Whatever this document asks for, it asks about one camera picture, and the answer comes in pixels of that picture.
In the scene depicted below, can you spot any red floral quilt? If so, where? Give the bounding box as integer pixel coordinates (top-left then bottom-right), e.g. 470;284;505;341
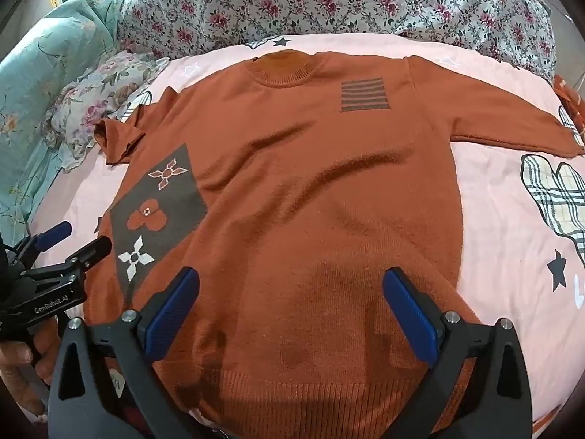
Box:
116;0;556;74

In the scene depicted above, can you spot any teal floral bedcover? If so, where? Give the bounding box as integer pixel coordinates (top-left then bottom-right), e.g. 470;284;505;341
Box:
0;0;133;239

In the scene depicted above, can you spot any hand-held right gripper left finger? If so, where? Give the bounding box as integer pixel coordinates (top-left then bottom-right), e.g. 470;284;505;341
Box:
46;266;229;439

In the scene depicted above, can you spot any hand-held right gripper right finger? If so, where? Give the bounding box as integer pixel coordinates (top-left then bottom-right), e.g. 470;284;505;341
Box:
361;266;533;439

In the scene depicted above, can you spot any floral ruffled pillow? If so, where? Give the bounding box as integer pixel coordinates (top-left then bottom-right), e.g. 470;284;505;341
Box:
48;50;170;170

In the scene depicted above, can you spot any orange knit sweater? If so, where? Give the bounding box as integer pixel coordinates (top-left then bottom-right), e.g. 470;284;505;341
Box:
84;49;585;439

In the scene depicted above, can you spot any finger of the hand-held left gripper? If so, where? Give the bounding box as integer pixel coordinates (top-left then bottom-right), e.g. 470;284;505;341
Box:
14;221;74;268
50;236;113;281

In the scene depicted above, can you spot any pink bedsheet with plaid hearts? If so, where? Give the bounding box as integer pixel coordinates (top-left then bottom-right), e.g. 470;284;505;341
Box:
27;32;585;439

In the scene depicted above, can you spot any orange patterned cloth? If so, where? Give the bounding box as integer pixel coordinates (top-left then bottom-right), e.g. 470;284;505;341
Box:
553;73;585;133

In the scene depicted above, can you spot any person's left hand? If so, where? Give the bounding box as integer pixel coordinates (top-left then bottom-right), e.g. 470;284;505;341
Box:
0;318;62;417

